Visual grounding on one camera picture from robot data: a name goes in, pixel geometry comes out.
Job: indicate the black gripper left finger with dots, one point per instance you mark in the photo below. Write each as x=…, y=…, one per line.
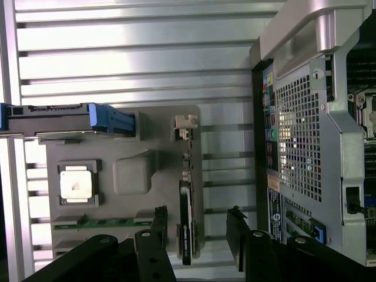
x=152, y=258

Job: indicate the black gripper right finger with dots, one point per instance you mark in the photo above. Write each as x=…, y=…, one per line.
x=261, y=258

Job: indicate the green RAM stick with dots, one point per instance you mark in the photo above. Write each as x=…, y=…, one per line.
x=102, y=223

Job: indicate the blue case latch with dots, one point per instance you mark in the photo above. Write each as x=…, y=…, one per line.
x=319, y=235

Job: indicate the silver CPU chip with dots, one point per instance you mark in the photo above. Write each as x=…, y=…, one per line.
x=75, y=186

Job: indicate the grey parts rack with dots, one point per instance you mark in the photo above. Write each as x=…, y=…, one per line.
x=132, y=151

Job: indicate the open grey PC case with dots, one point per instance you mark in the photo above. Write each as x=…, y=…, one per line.
x=337, y=161

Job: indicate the green motherboard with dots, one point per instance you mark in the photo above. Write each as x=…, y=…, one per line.
x=370, y=152

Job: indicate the hard disk in blue caddy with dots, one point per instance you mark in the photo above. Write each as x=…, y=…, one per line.
x=58, y=120

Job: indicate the metal CPU socket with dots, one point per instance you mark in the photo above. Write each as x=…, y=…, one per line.
x=365, y=114

